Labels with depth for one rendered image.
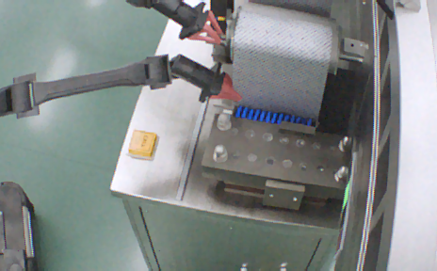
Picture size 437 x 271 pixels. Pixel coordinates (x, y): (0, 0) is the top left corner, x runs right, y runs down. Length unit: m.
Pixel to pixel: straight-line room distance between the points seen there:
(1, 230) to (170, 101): 1.06
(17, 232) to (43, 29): 1.47
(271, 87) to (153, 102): 0.42
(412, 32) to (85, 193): 1.99
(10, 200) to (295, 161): 1.40
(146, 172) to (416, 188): 1.01
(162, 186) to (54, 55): 1.76
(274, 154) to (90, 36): 1.94
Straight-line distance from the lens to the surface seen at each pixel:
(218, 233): 1.72
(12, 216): 2.45
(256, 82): 1.50
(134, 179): 1.64
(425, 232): 0.78
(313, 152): 1.53
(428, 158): 0.84
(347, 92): 1.60
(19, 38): 3.45
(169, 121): 1.73
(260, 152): 1.52
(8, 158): 2.91
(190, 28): 1.38
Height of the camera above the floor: 2.33
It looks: 57 degrees down
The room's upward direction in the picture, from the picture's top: straight up
